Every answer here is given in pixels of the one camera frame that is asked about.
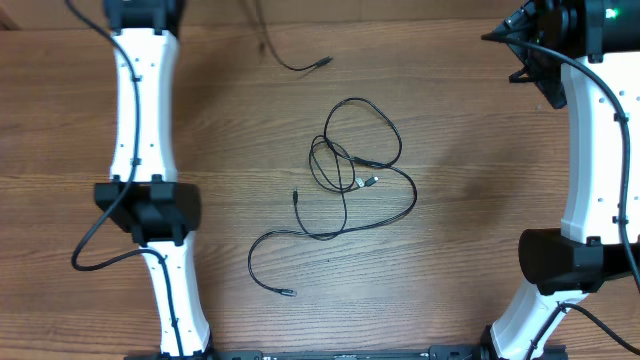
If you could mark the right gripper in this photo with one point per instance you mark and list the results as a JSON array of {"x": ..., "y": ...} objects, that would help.
[{"x": 552, "y": 83}]

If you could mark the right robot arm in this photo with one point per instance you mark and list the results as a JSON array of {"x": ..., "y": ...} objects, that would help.
[{"x": 583, "y": 56}]

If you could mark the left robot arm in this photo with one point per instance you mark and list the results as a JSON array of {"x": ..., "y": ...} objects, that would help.
[{"x": 143, "y": 195}]

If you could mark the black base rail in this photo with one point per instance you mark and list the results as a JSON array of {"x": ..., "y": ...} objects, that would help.
[{"x": 436, "y": 352}]

